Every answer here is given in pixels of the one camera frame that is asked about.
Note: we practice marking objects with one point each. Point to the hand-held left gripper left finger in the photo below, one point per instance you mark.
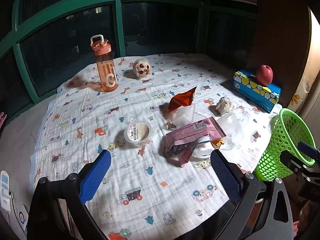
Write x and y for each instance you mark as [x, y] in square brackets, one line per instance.
[96, 175]

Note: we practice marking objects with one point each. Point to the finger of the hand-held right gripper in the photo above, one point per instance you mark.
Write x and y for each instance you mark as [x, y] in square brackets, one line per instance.
[293, 163]
[308, 152]

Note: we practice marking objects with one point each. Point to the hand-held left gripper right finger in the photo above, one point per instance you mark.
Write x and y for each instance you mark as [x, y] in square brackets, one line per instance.
[225, 175]

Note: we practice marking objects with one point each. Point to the green plastic basket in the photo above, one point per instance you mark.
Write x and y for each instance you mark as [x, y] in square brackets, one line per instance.
[281, 140]

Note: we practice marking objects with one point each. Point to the clear pudding cup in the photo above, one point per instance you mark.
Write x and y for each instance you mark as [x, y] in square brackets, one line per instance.
[137, 133]

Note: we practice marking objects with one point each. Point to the red-orange snack packet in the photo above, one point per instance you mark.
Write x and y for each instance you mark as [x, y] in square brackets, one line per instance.
[181, 100]

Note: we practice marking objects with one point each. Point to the clear plastic cup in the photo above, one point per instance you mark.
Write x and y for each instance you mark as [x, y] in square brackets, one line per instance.
[233, 127]

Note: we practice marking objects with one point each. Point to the pink snack wrapper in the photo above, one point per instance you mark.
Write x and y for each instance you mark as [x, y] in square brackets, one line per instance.
[190, 132]

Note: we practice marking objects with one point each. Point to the crumpled white tissue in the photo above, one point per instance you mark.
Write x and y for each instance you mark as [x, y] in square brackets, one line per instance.
[225, 105]

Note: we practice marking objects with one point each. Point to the white round-button device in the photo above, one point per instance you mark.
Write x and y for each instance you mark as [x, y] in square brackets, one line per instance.
[21, 217]

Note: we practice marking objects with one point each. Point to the printed white blanket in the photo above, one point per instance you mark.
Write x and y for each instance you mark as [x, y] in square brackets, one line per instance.
[140, 100]

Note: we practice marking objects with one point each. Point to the blue patterned tissue box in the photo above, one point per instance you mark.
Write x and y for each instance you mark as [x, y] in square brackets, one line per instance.
[250, 87]

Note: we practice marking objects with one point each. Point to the red apple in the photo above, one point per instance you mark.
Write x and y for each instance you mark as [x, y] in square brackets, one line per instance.
[264, 75]

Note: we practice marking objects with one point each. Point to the white power strip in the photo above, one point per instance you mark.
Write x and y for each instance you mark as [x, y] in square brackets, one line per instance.
[4, 190]

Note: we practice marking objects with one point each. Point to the orange water bottle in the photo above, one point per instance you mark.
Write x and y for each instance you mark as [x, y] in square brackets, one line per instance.
[107, 67]

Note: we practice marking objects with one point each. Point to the white plush toy red spots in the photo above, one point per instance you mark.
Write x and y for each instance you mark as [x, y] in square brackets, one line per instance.
[141, 68]

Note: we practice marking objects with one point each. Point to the brown wooden cabinet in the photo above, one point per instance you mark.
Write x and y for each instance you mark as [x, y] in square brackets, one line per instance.
[280, 30]

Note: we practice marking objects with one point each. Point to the green window frame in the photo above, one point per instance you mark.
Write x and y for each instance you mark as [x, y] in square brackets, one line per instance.
[117, 27]

